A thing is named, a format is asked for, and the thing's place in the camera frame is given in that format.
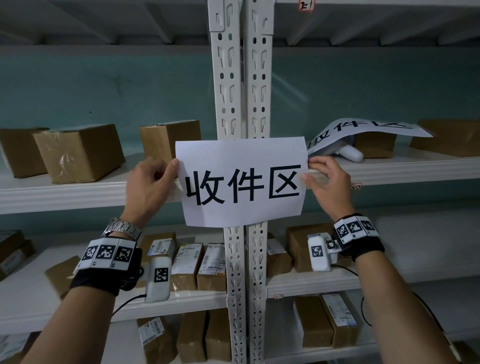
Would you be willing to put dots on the person's right hand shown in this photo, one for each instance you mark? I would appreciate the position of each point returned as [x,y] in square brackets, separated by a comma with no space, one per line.
[333,189]

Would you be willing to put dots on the person's left hand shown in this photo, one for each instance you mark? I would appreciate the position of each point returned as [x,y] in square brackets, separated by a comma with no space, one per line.
[146,191]

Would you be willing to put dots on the person's right thumb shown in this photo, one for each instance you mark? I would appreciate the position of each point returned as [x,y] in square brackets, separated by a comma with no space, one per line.
[309,180]

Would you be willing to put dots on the person's left thumb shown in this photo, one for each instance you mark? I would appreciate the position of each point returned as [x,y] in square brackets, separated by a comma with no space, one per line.
[172,168]

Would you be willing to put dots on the white paper sign black characters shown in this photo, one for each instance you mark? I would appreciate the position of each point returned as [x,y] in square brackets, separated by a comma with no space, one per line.
[243,183]

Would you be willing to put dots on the person's right forearm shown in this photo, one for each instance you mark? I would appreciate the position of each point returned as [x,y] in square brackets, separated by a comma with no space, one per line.
[401,311]

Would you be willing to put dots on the person's left forearm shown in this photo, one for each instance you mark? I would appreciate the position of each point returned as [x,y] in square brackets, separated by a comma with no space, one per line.
[75,330]

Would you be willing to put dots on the brown cardboard box green tape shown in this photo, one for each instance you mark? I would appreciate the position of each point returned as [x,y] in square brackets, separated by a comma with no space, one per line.
[167,140]

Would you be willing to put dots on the white handheld scanner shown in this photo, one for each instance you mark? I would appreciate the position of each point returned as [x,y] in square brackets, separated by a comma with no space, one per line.
[350,153]

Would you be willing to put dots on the large brown cardboard box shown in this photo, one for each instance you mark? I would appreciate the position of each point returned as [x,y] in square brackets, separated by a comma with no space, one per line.
[298,243]

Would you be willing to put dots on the black right wristband with markers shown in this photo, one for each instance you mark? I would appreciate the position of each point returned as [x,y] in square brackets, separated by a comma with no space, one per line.
[356,234]

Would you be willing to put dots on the black wristband with markers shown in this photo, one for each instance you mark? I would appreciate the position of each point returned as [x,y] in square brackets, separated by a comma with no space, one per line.
[105,262]
[356,234]

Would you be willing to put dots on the curled white paper sign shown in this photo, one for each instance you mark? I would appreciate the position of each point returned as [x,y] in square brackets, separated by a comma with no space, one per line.
[360,129]

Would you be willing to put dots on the small brown cardboard box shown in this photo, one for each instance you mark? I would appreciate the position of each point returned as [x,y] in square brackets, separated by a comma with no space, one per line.
[375,146]
[62,275]

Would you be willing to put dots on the brown box with white label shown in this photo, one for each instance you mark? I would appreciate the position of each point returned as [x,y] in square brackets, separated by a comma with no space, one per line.
[159,243]
[212,268]
[155,341]
[341,318]
[185,266]
[277,258]

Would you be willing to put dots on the silver metal wristwatch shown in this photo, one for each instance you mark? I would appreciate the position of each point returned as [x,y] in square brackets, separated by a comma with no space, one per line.
[122,227]

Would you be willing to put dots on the tape-wrapped brown cardboard box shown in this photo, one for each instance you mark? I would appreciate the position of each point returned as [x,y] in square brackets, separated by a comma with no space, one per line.
[78,153]

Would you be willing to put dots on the black left wristband with markers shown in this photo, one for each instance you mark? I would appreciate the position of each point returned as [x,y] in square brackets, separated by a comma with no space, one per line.
[105,262]

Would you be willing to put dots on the plain brown cardboard box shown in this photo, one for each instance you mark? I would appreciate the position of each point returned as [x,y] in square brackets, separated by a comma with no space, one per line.
[313,322]
[18,153]

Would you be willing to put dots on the wide brown cardboard box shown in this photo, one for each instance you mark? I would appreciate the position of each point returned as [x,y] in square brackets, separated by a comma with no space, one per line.
[448,138]

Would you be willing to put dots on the tall brown cardboard box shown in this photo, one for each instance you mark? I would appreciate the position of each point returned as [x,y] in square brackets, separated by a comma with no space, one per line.
[218,335]
[191,335]

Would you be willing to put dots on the flat brown cardboard boxes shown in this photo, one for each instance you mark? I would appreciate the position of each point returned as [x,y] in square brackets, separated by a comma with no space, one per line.
[13,251]

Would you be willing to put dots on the grey wrapped parcel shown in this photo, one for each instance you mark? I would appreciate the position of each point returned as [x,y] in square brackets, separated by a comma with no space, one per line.
[15,347]

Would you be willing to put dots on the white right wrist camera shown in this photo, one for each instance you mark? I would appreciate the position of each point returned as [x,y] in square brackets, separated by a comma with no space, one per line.
[318,253]

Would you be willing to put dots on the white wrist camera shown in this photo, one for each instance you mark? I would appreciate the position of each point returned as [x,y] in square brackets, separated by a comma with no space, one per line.
[159,279]
[318,253]

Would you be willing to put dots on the white perforated shelf post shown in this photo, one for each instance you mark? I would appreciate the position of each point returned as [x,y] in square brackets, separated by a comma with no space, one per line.
[258,75]
[227,75]

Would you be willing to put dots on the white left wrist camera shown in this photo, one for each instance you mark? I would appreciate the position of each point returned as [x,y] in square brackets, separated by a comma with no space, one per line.
[159,279]

